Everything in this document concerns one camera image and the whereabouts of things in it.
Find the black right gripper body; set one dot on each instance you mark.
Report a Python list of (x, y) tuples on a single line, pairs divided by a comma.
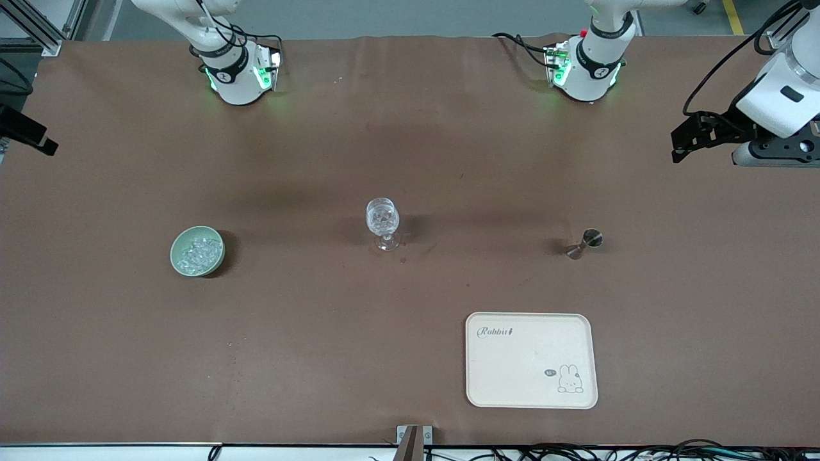
[(19, 127)]

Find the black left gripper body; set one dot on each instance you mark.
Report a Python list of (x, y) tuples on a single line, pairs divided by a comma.
[(732, 124)]

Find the silver metal jigger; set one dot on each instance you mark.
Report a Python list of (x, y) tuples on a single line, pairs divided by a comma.
[(592, 239)]

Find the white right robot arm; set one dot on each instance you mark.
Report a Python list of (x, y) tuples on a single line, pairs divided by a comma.
[(237, 83)]

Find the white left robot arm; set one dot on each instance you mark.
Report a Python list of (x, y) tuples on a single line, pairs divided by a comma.
[(592, 70)]

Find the clear ice cube pile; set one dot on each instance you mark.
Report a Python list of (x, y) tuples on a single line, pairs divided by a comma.
[(198, 255), (382, 219)]

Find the clear stemmed wine glass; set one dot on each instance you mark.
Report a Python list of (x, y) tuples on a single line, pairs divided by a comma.
[(383, 221)]

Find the black caster wheel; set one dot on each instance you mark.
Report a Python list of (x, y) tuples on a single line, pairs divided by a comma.
[(699, 6)]

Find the pale green ceramic bowl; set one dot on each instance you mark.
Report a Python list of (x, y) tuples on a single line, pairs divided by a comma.
[(180, 266)]

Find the cream rabbit print tray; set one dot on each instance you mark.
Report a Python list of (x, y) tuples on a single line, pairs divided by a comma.
[(532, 358)]

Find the brown table cover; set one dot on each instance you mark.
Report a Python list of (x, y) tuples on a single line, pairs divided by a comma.
[(410, 160)]

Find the aluminium profile frame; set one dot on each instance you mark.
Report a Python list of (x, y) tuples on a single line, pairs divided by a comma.
[(38, 25)]

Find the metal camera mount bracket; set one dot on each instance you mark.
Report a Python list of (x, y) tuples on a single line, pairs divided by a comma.
[(403, 436)]

